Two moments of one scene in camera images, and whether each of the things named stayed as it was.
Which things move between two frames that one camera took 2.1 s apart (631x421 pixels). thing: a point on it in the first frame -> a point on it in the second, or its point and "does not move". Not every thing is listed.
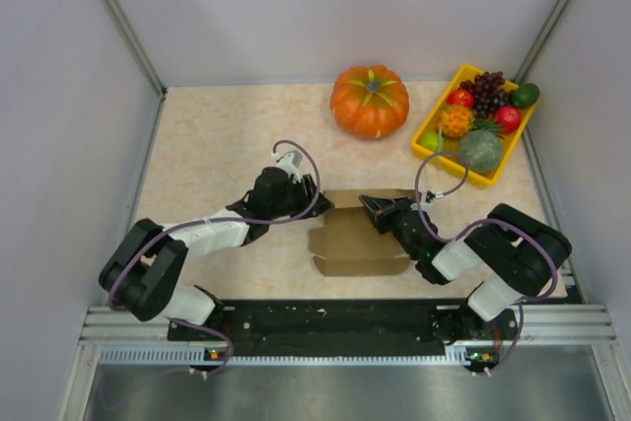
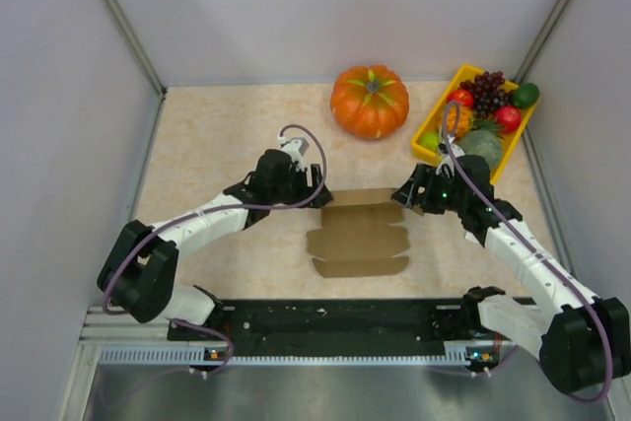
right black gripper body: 396,227 -> 443,194
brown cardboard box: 350,243 does not move
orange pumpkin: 370,102 does not move
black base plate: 345,327 does not move
